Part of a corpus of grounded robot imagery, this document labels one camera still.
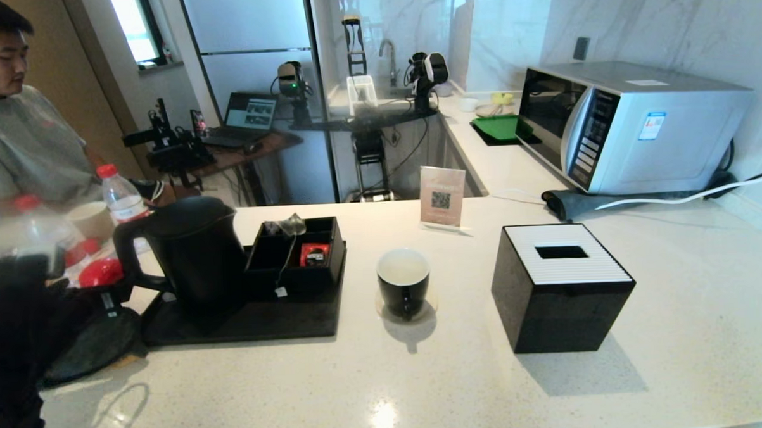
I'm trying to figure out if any black electric kettle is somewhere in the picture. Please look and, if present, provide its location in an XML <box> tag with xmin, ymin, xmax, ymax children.
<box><xmin>112</xmin><ymin>195</ymin><xmax>250</xmax><ymax>314</ymax></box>

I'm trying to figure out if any red round toy fruit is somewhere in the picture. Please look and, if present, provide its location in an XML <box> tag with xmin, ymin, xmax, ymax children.
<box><xmin>79</xmin><ymin>258</ymin><xmax>126</xmax><ymax>289</ymax></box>

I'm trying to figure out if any red label water bottle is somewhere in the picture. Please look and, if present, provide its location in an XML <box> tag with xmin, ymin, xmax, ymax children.
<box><xmin>0</xmin><ymin>192</ymin><xmax>100</xmax><ymax>279</ymax></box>
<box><xmin>96</xmin><ymin>163</ymin><xmax>151</xmax><ymax>225</ymax></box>

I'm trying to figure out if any paper cup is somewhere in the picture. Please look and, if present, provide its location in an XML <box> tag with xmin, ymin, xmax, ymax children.
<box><xmin>66</xmin><ymin>201</ymin><xmax>116</xmax><ymax>246</ymax></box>

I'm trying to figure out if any black serving tray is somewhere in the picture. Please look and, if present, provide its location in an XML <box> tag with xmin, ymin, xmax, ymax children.
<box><xmin>138</xmin><ymin>241</ymin><xmax>350</xmax><ymax>347</ymax></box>

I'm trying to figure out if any person in grey shirt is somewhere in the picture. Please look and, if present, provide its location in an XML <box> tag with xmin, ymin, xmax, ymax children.
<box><xmin>0</xmin><ymin>0</ymin><xmax>166</xmax><ymax>223</ymax></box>

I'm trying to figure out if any black compartment organizer box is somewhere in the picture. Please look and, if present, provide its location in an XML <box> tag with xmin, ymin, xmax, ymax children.
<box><xmin>242</xmin><ymin>215</ymin><xmax>349</xmax><ymax>303</ymax></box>

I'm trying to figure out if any red sachet packet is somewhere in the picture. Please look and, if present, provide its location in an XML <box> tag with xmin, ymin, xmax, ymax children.
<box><xmin>300</xmin><ymin>242</ymin><xmax>331</xmax><ymax>268</ymax></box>

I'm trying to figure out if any wooden desk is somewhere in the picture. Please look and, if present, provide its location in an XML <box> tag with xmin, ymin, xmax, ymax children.
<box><xmin>188</xmin><ymin>128</ymin><xmax>307</xmax><ymax>208</ymax></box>

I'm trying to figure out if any open laptop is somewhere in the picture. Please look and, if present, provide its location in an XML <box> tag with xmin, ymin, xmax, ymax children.
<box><xmin>201</xmin><ymin>91</ymin><xmax>280</xmax><ymax>150</ymax></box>

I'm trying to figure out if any window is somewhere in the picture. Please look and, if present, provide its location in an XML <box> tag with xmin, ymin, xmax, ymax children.
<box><xmin>108</xmin><ymin>0</ymin><xmax>168</xmax><ymax>71</ymax></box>

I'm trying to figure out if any black mug white inside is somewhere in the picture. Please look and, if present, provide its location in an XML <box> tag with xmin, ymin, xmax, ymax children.
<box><xmin>376</xmin><ymin>247</ymin><xmax>433</xmax><ymax>321</ymax></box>

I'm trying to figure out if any grey refrigerator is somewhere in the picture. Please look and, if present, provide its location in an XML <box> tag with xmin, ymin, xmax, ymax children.
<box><xmin>181</xmin><ymin>0</ymin><xmax>338</xmax><ymax>209</ymax></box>

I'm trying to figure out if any black background robot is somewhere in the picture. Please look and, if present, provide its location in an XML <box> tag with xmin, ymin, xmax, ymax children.
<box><xmin>270</xmin><ymin>10</ymin><xmax>455</xmax><ymax>206</ymax></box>

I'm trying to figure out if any QR code sign stand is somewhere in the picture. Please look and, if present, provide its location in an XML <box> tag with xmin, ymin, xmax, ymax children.
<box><xmin>417</xmin><ymin>164</ymin><xmax>473</xmax><ymax>239</ymax></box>

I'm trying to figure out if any green tray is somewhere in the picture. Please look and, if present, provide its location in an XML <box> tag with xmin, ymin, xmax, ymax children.
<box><xmin>471</xmin><ymin>113</ymin><xmax>537</xmax><ymax>147</ymax></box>

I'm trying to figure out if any black tissue box white top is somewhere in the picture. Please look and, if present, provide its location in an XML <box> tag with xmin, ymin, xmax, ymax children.
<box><xmin>489</xmin><ymin>221</ymin><xmax>639</xmax><ymax>355</ymax></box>

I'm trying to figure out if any dark grey cloth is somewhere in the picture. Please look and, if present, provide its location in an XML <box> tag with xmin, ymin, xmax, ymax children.
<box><xmin>540</xmin><ymin>181</ymin><xmax>740</xmax><ymax>223</ymax></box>

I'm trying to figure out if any silver microwave oven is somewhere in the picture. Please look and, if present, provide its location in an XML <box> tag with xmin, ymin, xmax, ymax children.
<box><xmin>515</xmin><ymin>55</ymin><xmax>758</xmax><ymax>198</ymax></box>

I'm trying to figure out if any black camera rig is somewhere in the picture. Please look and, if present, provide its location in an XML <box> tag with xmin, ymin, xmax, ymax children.
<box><xmin>122</xmin><ymin>96</ymin><xmax>217</xmax><ymax>180</ymax></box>

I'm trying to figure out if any thick white cable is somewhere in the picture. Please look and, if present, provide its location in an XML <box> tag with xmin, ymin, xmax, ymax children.
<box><xmin>592</xmin><ymin>170</ymin><xmax>762</xmax><ymax>210</ymax></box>

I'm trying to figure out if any black power cable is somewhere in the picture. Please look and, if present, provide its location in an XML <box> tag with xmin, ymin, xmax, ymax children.
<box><xmin>708</xmin><ymin>136</ymin><xmax>762</xmax><ymax>194</ymax></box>

